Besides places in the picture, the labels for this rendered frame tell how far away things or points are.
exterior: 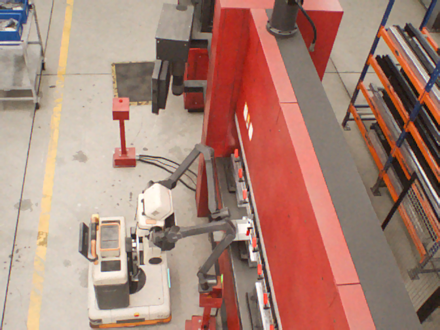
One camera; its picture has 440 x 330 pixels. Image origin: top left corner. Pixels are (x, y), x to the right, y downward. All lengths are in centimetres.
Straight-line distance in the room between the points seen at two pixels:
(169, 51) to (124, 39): 352
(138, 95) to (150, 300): 291
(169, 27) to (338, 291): 243
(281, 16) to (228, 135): 134
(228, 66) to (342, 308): 216
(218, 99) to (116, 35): 368
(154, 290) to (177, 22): 213
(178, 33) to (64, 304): 244
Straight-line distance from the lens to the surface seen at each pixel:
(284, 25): 305
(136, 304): 403
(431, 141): 468
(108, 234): 362
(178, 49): 361
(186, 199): 497
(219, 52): 347
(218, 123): 390
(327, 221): 208
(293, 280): 250
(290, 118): 247
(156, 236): 321
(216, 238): 350
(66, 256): 464
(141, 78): 636
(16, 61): 628
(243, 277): 350
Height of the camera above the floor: 389
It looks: 48 degrees down
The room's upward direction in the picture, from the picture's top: 9 degrees clockwise
